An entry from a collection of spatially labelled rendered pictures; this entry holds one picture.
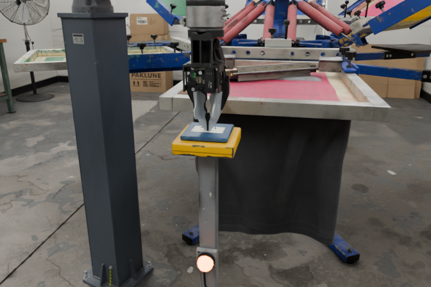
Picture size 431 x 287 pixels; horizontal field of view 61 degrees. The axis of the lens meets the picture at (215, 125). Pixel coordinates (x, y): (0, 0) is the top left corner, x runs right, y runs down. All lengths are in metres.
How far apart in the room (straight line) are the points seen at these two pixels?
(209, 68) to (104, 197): 1.03
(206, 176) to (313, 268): 1.25
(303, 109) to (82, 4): 0.89
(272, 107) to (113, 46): 0.75
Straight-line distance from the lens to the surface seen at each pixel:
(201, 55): 0.69
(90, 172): 1.62
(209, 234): 0.89
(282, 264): 1.97
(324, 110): 0.95
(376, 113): 0.97
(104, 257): 1.80
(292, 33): 1.99
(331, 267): 2.01
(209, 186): 0.82
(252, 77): 1.39
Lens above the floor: 1.22
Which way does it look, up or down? 18 degrees down
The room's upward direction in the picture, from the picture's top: straight up
